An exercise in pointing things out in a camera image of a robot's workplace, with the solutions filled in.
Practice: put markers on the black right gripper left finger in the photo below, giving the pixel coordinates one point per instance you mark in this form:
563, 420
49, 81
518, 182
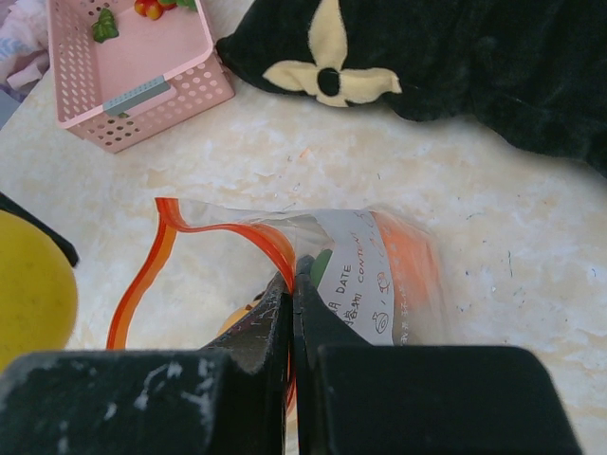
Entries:
248, 397

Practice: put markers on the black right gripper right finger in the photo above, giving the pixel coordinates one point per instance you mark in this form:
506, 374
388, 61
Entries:
334, 375

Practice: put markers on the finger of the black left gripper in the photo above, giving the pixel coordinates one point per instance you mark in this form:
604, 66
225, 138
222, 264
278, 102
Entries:
10, 206

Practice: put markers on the clear zip bag orange zipper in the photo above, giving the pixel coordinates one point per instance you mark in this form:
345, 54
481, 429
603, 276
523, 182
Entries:
351, 270

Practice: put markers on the yellow lemon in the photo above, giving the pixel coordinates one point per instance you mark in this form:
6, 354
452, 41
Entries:
39, 297

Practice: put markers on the orange persimmon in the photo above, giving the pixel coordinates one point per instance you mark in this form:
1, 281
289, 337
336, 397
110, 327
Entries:
412, 260

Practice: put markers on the pink cloth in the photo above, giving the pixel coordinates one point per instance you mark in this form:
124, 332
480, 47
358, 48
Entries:
24, 46

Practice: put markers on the pink plastic basket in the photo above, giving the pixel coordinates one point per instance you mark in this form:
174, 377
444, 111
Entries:
155, 75

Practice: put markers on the green loose leaf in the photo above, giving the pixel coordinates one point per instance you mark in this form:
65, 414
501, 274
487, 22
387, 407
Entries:
105, 28

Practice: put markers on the red cherry sprig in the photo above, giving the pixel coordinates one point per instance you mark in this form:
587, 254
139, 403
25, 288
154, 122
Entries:
154, 9

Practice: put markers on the black pillow cream flowers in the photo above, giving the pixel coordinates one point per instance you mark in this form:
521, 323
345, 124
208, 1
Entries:
532, 71

